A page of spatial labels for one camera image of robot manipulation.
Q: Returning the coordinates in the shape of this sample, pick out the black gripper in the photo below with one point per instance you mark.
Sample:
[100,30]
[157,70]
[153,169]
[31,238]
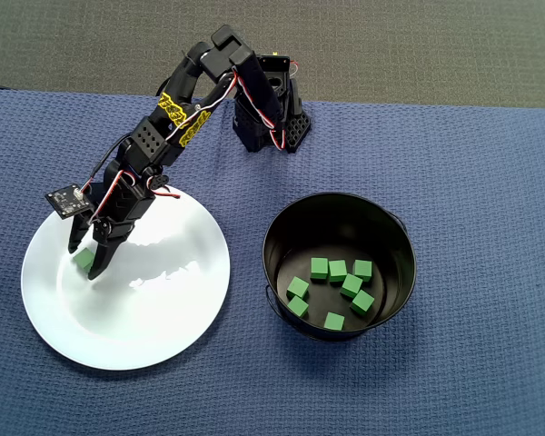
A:
[110,232]

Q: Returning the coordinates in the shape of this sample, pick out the green cube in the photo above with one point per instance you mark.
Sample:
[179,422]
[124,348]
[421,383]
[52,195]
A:
[362,270]
[298,306]
[338,270]
[298,287]
[362,303]
[334,321]
[320,268]
[351,286]
[84,260]

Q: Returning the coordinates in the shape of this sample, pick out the white round plate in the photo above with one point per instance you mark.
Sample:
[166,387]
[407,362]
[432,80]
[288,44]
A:
[141,318]

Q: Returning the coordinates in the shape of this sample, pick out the black metal bucket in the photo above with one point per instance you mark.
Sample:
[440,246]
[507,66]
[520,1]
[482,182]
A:
[290,227]

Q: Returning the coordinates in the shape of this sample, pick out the blue woven cloth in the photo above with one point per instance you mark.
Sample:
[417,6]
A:
[481,227]

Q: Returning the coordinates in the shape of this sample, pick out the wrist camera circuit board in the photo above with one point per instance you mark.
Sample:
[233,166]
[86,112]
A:
[68,200]

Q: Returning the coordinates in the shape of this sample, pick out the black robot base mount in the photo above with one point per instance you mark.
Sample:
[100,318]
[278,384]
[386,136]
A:
[300,127]

